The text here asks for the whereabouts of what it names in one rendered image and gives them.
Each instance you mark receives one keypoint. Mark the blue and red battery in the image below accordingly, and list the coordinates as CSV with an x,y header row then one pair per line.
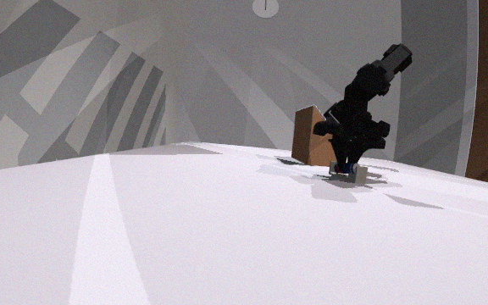
x,y
349,168

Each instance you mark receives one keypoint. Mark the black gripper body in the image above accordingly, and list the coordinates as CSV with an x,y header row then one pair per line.
x,y
340,131

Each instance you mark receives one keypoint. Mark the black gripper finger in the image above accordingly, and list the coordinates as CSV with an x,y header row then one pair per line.
x,y
340,148
355,152

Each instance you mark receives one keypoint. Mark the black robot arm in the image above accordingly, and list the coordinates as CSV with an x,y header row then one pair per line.
x,y
372,79

